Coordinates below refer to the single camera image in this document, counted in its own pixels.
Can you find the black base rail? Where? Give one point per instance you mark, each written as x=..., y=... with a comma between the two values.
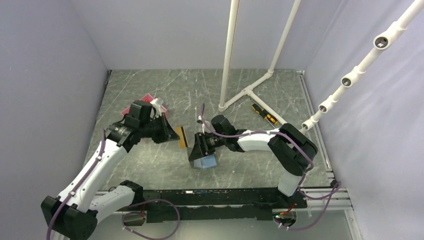
x=260, y=203

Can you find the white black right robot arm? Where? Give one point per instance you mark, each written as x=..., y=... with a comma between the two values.
x=293, y=150

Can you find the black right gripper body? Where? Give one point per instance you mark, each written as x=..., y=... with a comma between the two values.
x=210, y=142

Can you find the grey leather card holder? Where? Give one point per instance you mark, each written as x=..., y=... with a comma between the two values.
x=202, y=162

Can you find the orange credit card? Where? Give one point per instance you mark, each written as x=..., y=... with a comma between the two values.
x=182, y=142

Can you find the yellow black screwdriver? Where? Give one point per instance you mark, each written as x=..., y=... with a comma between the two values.
x=275, y=125

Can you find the white PVC pipe frame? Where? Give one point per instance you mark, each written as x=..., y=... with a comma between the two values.
x=264, y=35

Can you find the aluminium extrusion frame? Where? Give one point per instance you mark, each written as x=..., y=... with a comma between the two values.
x=333, y=197

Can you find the white pipe with camera sockets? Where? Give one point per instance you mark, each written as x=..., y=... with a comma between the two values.
x=380, y=43

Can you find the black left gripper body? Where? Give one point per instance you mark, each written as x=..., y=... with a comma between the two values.
x=156, y=128

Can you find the pink plastic box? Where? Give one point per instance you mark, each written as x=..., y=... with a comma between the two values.
x=157, y=103

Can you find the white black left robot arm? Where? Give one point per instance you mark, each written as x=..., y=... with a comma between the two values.
x=75, y=212

